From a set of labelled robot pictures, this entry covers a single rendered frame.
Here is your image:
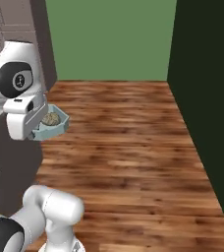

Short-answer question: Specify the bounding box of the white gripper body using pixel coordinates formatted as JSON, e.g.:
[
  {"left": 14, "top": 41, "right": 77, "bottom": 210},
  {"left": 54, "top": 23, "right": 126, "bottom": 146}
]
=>
[{"left": 6, "top": 99, "right": 50, "bottom": 142}]

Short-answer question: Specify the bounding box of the light blue tupperware container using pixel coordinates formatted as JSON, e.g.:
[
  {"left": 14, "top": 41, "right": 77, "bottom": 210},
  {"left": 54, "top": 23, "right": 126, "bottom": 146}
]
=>
[{"left": 30, "top": 103, "right": 71, "bottom": 143}]

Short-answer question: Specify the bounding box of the beige dumpling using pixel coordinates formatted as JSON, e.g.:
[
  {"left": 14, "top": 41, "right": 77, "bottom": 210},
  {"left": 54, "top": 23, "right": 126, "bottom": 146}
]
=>
[{"left": 40, "top": 111, "right": 61, "bottom": 128}]

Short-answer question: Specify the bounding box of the grey-brown tall cabinet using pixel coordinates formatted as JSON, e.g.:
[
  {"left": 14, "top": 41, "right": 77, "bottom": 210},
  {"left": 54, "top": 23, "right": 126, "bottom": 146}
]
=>
[{"left": 0, "top": 0, "right": 59, "bottom": 219}]

